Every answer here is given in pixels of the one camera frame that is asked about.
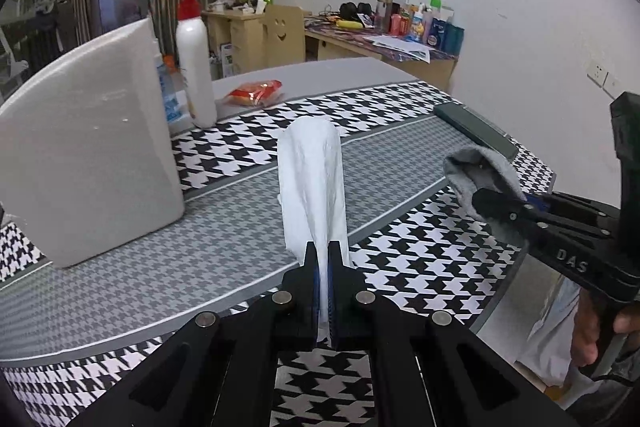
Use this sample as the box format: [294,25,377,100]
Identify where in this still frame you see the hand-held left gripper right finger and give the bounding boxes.
[327,241,577,427]

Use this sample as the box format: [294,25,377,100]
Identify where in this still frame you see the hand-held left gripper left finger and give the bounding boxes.
[65,242,321,427]

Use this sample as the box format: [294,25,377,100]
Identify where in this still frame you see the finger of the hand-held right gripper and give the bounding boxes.
[529,191,622,236]
[472,188,551,252]

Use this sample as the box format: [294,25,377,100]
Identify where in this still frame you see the grey sock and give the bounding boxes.
[442,147,529,222]

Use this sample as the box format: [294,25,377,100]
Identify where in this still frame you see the white cloth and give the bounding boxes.
[276,116,352,339]

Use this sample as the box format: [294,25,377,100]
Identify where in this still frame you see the white foam box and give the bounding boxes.
[0,17,187,269]

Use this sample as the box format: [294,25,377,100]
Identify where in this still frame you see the person's right hand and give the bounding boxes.
[571,292,640,368]

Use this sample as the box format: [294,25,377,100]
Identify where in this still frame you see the dark flat case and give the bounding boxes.
[432,102,519,160]

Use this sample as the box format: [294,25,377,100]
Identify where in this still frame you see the person's light clothing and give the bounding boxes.
[515,274,603,408]

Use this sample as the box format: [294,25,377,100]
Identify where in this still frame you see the houndstooth tablecloth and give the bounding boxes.
[0,57,559,427]

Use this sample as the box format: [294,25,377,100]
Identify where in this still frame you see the printed papers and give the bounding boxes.
[362,34,432,63]

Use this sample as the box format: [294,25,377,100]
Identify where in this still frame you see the row of toiletry bottles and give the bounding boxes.
[390,0,466,56]

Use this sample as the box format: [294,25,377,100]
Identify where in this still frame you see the red snack packet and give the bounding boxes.
[223,79,285,109]

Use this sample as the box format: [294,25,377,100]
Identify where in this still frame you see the cluttered wooden desk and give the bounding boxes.
[302,18,459,94]

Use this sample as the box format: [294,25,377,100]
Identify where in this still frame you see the dark thermos bottle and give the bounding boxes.
[376,0,396,34]

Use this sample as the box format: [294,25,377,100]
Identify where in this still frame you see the clear bottle blue label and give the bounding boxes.
[152,39,189,138]

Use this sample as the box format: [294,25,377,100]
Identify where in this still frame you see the white box blue print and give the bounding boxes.
[220,43,240,78]

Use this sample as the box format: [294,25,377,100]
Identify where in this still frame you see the black headphones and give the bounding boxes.
[340,2,376,21]

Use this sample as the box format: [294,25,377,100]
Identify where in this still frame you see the white pump bottle red cap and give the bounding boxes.
[165,0,219,130]

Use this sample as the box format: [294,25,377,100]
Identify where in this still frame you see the wooden chair smiley cutout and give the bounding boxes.
[262,4,306,68]

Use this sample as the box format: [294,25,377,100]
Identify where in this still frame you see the wooden desk with drawers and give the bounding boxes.
[202,6,267,78]

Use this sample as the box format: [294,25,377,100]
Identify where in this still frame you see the dark hanging clothes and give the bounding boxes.
[42,1,76,54]

